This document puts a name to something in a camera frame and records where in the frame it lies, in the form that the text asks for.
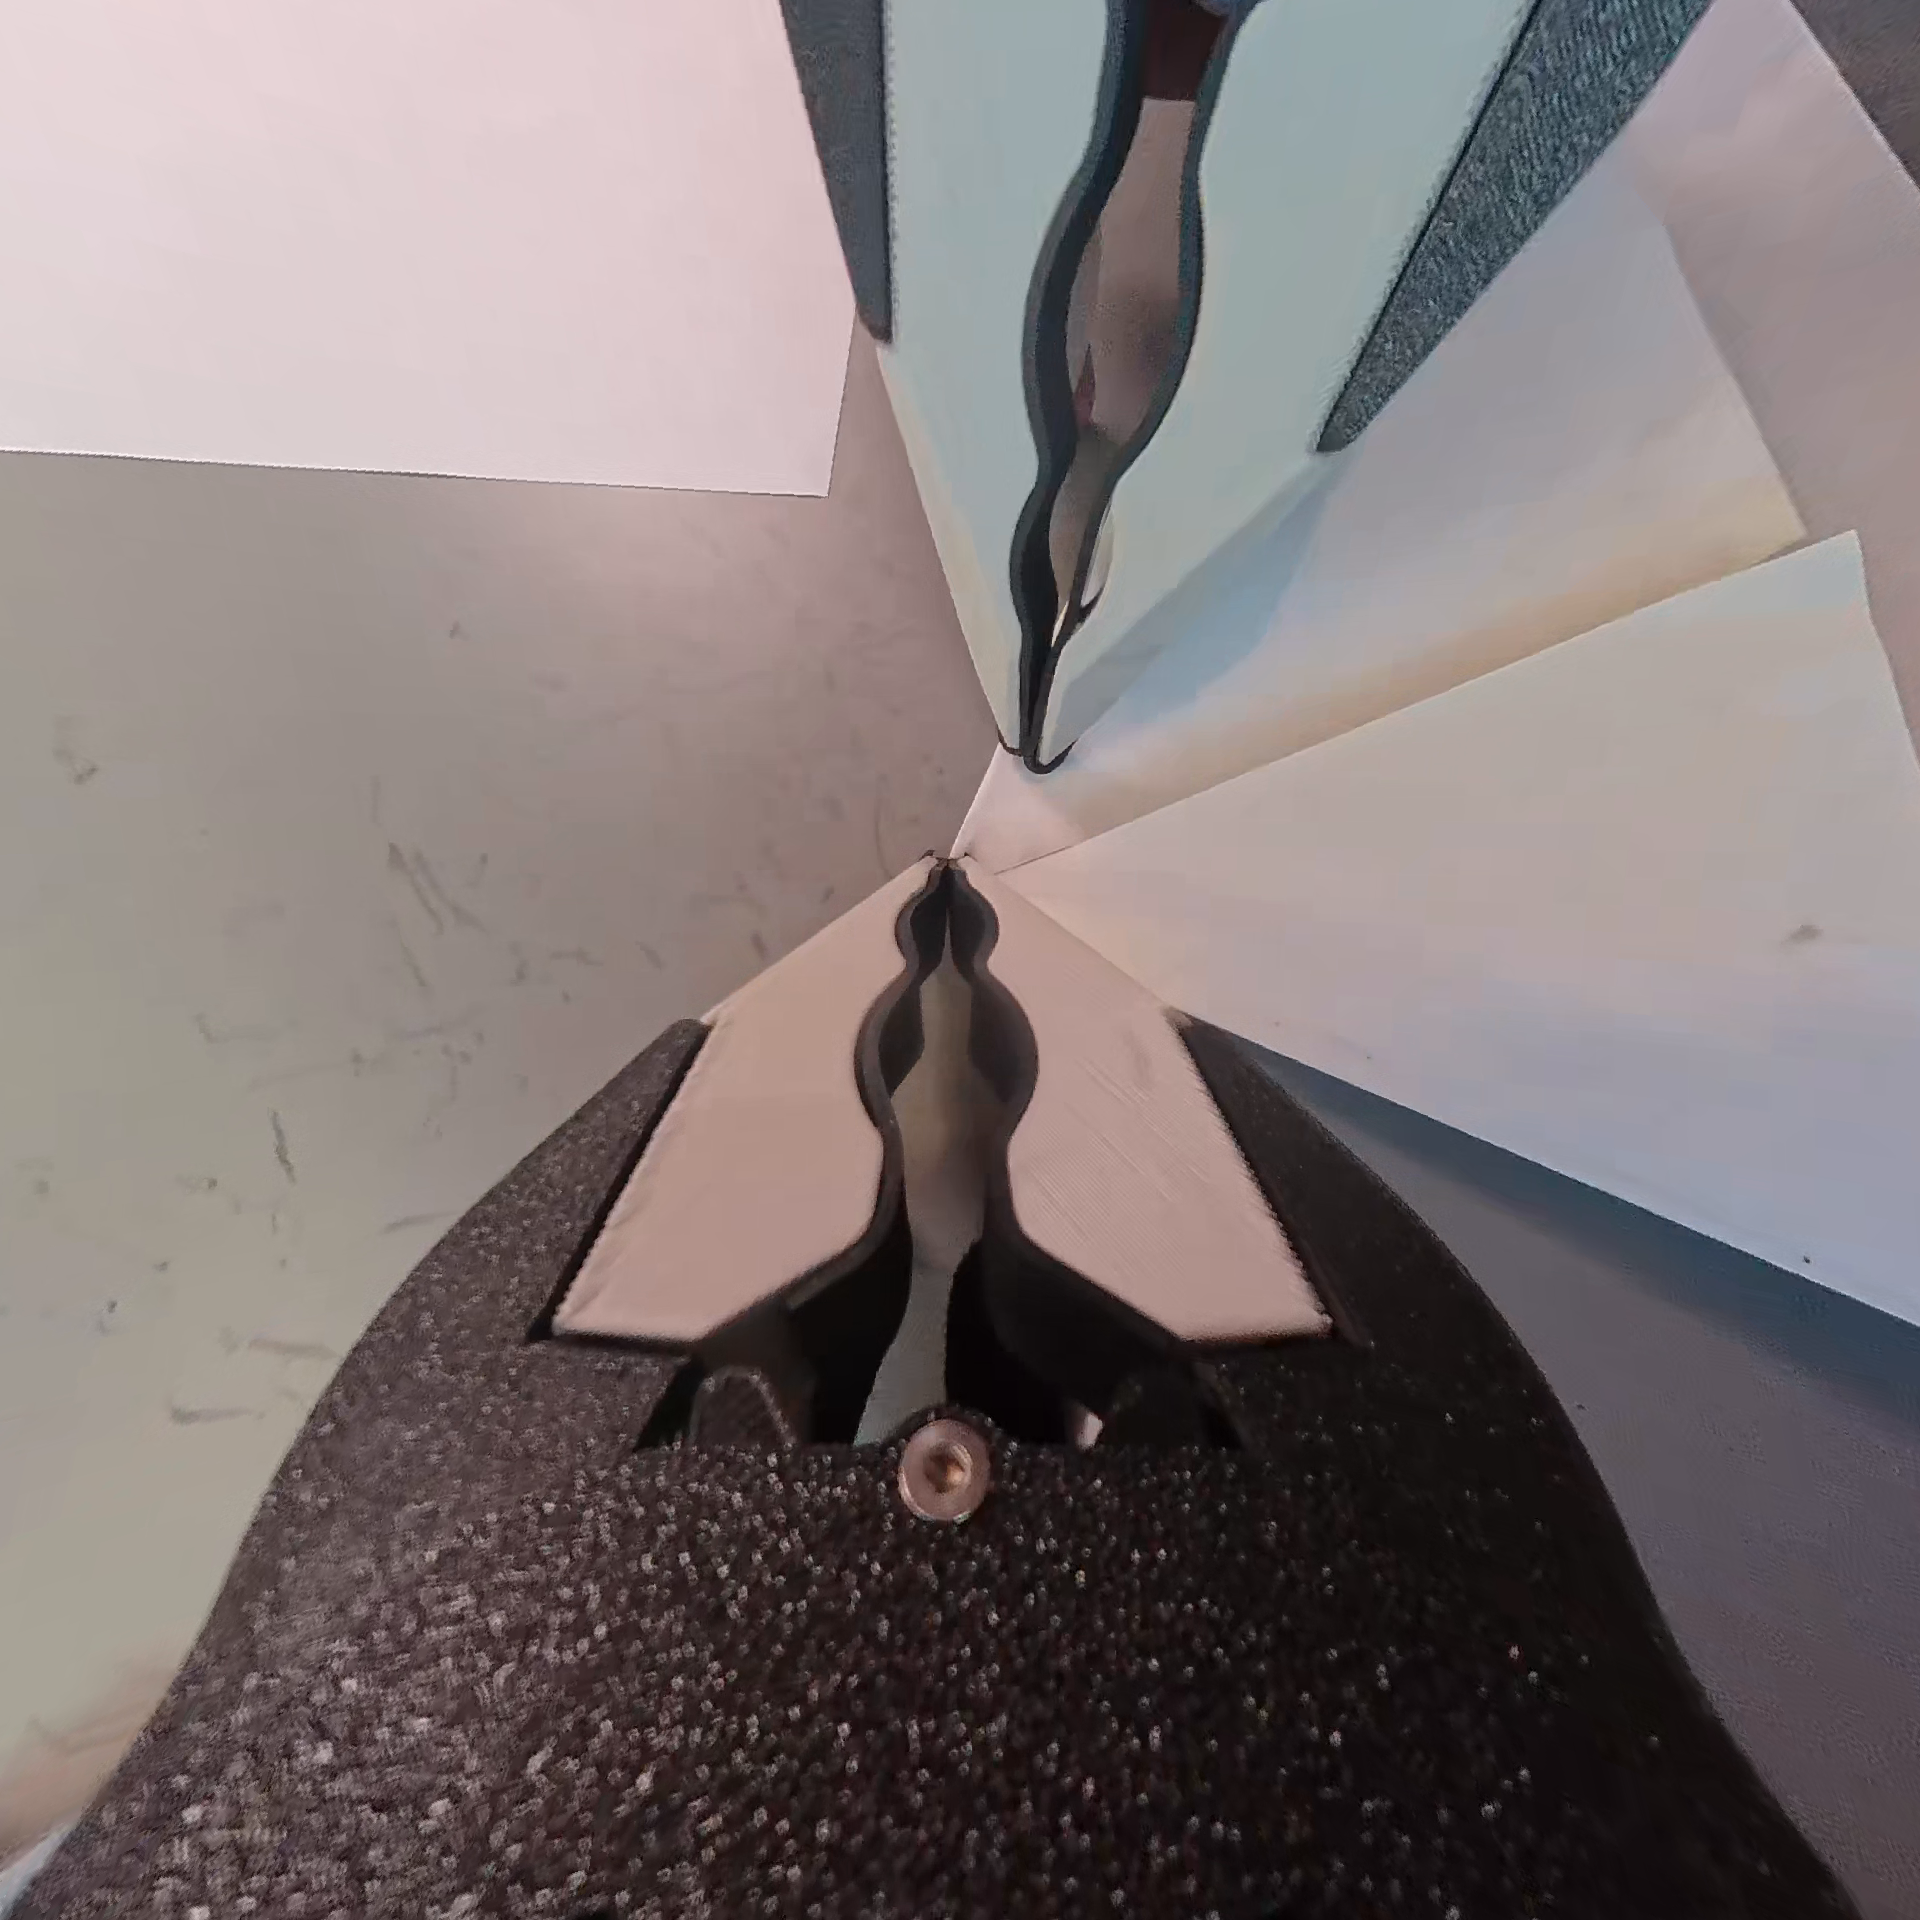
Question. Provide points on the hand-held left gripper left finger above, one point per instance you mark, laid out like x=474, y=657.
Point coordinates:
x=719, y=1169

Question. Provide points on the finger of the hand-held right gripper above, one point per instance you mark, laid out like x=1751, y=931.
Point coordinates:
x=1321, y=193
x=962, y=227

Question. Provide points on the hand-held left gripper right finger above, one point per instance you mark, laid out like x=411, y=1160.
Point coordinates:
x=1154, y=1185

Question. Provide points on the white paper sheet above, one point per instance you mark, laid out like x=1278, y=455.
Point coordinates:
x=376, y=227
x=1500, y=900

